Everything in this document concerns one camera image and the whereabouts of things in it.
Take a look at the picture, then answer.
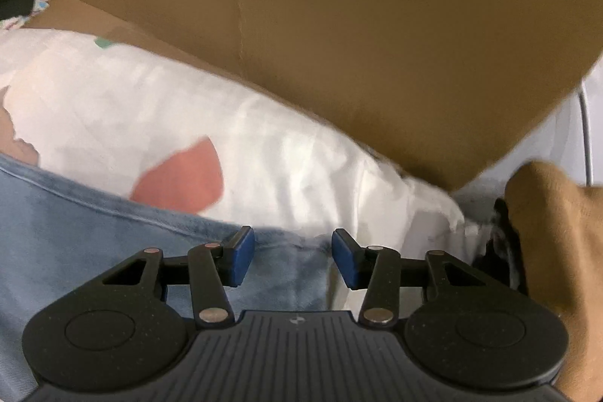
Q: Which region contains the cream bear print bedsheet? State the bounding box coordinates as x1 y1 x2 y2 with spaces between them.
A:
1 29 487 310

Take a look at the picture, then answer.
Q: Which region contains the brown suede cushion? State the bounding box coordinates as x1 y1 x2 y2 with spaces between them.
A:
505 161 602 401

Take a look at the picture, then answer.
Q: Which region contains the brown cardboard sheet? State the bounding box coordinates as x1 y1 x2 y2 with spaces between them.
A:
39 0 602 191

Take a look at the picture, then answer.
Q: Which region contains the white cable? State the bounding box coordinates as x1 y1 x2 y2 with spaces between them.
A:
577 78 596 187

